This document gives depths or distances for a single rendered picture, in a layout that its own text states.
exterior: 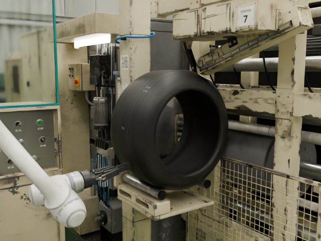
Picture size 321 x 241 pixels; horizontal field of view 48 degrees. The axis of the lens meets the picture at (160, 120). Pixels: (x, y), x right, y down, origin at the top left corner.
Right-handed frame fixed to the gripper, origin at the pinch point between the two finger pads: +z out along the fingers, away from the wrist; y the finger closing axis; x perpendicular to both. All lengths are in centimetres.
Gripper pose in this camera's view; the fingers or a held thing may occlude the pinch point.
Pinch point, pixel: (123, 167)
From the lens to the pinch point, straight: 162.6
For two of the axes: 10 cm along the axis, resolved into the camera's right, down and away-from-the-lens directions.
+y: -5.7, -1.1, 8.1
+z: 8.1, -2.0, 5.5
